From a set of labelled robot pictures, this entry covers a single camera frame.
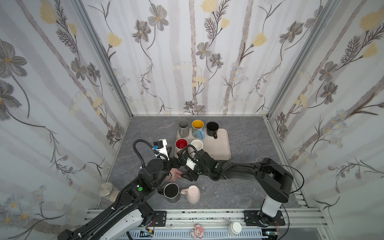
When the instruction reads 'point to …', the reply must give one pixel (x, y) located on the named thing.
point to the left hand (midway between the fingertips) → (178, 145)
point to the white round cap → (234, 228)
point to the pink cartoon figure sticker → (197, 232)
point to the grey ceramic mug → (184, 128)
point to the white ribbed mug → (198, 144)
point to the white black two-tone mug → (212, 129)
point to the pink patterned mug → (175, 173)
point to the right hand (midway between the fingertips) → (179, 167)
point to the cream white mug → (180, 144)
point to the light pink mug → (193, 194)
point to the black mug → (171, 192)
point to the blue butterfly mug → (198, 129)
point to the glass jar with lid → (108, 192)
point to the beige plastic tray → (219, 147)
